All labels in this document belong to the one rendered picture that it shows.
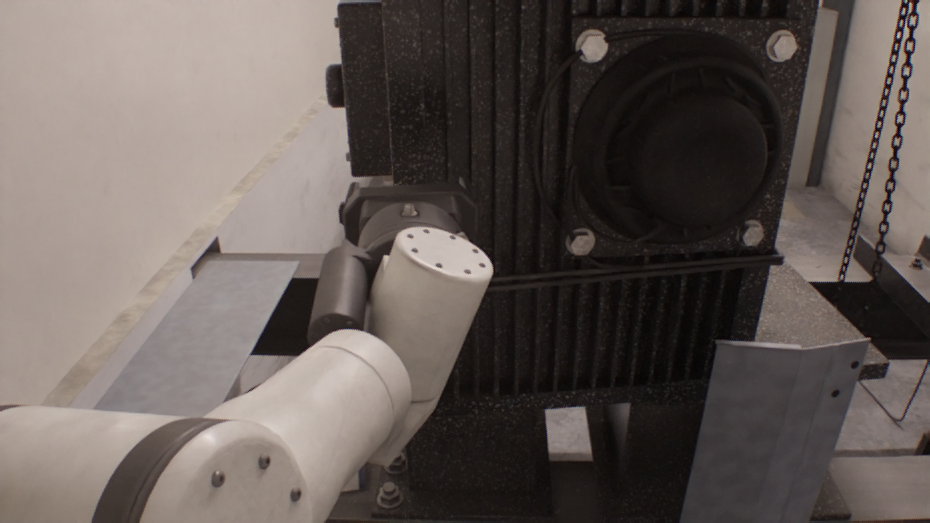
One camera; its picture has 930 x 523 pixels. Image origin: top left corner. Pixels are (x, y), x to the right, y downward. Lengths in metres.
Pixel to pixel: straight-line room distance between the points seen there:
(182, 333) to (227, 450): 1.45
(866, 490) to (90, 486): 1.22
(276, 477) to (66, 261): 1.30
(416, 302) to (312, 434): 0.14
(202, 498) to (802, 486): 0.89
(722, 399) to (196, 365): 1.07
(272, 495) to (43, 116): 1.28
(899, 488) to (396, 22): 1.08
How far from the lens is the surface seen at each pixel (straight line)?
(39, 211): 1.45
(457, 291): 0.41
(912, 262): 2.11
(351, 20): 1.05
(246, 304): 1.72
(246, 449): 0.22
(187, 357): 1.57
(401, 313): 0.42
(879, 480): 1.35
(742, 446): 0.93
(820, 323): 1.24
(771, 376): 0.86
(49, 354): 1.48
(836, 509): 1.24
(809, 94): 4.35
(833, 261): 2.05
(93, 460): 0.22
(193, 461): 0.21
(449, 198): 0.60
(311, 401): 0.32
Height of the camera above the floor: 1.50
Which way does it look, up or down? 27 degrees down
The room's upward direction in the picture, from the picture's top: 1 degrees counter-clockwise
